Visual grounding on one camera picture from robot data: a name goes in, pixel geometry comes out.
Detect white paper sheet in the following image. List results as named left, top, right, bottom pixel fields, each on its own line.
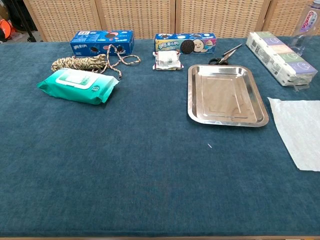
left=266, top=96, right=320, bottom=172

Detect stainless steel tray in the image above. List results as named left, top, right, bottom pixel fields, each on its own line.
left=187, top=63, right=270, bottom=128

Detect blue tablecloth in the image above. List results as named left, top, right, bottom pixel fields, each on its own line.
left=0, top=37, right=320, bottom=238

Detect small white cookie packet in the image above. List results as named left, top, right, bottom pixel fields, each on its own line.
left=151, top=49, right=185, bottom=72

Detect light blue cartoon Oreo box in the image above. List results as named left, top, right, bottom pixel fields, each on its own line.
left=154, top=32, right=217, bottom=55

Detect green wet wipes pack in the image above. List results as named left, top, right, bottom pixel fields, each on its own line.
left=36, top=67, right=120, bottom=106

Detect wicker folding screen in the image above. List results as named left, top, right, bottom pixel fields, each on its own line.
left=22, top=0, right=320, bottom=43

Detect dark blue Oreo box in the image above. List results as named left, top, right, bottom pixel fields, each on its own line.
left=69, top=30, right=135, bottom=57

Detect pastel tissue multipack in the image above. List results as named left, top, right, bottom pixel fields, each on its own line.
left=245, top=31, right=319, bottom=91

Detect black tripod stand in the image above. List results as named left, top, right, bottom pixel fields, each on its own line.
left=9, top=0, right=45, bottom=43

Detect clear plastic water bottle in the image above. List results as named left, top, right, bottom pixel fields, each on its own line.
left=289, top=0, right=320, bottom=57

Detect orange round object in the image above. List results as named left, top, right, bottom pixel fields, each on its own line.
left=0, top=18, right=16, bottom=40

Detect black handled scissors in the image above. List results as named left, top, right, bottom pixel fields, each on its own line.
left=208, top=43, right=244, bottom=66

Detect camouflage rope coil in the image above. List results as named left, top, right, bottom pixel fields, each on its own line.
left=50, top=43, right=142, bottom=80

